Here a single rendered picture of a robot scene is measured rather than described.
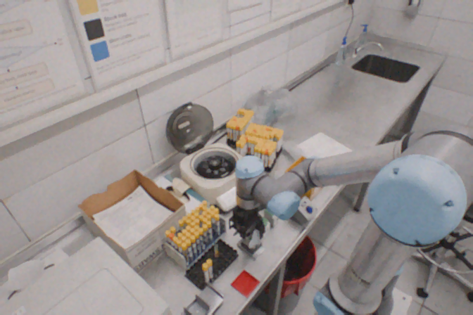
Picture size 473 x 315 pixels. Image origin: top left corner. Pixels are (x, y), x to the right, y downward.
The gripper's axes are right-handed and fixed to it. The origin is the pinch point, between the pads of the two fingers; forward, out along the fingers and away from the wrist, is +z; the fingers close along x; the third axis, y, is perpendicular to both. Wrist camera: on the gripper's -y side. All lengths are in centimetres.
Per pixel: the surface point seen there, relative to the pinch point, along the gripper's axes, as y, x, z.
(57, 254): 47, -43, 0
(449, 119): -242, 25, 57
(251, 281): 9.6, 8.3, 5.8
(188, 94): -25, -58, -24
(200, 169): -9.1, -34.5, -4.4
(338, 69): -158, -49, 6
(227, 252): 7.6, -4.2, 4.2
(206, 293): 23.1, 1.9, 2.1
